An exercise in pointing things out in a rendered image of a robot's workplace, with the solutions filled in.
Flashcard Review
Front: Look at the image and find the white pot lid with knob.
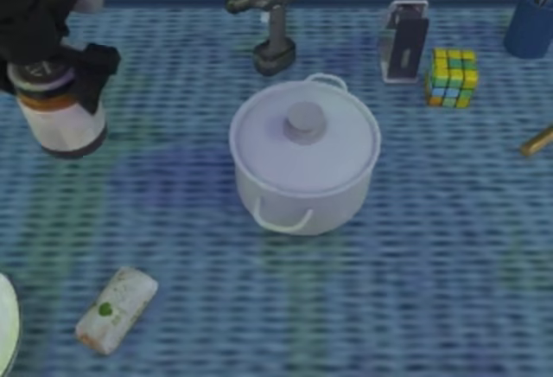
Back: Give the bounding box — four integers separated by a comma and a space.
228, 80, 382, 193

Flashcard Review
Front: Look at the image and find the white tissue pack green logo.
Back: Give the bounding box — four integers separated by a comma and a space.
73, 265, 160, 357

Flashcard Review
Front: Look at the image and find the white plate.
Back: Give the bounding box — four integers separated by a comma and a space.
0, 272, 22, 377

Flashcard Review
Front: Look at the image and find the black box in clear holder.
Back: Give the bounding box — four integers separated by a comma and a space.
379, 0, 431, 86

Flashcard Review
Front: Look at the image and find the rubik's cube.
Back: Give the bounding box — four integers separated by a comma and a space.
424, 47, 480, 111

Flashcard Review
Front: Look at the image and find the blue pen cup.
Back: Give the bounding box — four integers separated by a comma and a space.
502, 0, 553, 61

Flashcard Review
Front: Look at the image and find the yellow wooden stick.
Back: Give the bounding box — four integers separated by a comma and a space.
518, 123, 553, 158

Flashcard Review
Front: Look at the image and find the dark cordless power drill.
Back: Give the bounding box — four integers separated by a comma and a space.
224, 0, 308, 78

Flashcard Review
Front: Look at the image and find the white lidded cooking pot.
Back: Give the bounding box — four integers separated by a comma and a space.
228, 72, 383, 237

